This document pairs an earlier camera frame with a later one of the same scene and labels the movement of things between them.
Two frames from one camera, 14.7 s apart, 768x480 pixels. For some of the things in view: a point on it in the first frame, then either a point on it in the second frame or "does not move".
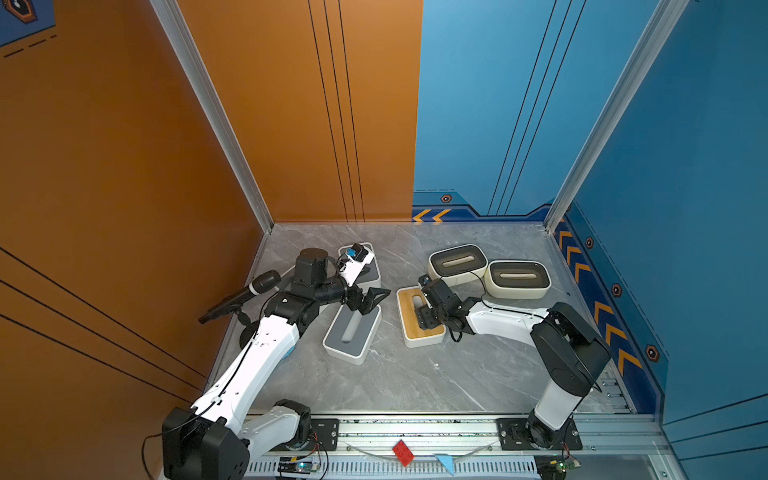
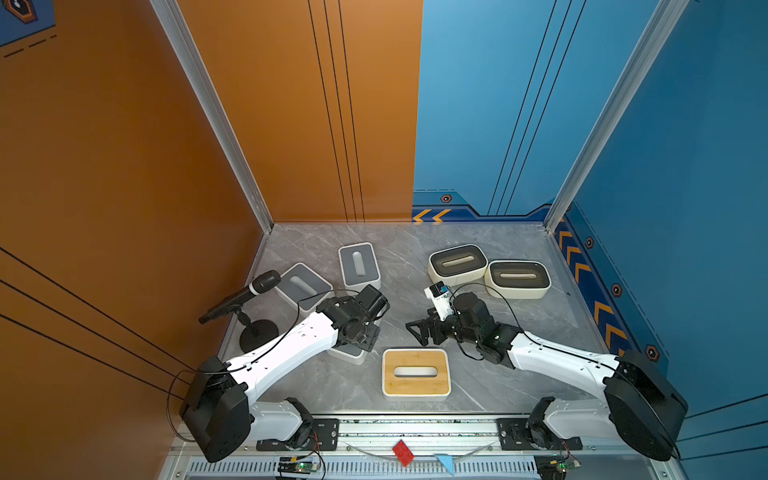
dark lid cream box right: [517, 279] does not move
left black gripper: [367, 302] to [370, 339]
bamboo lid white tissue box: [410, 298] to [416, 374]
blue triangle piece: [448, 462] does not move
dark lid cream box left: [457, 265] does not move
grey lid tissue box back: [370, 277] does not move
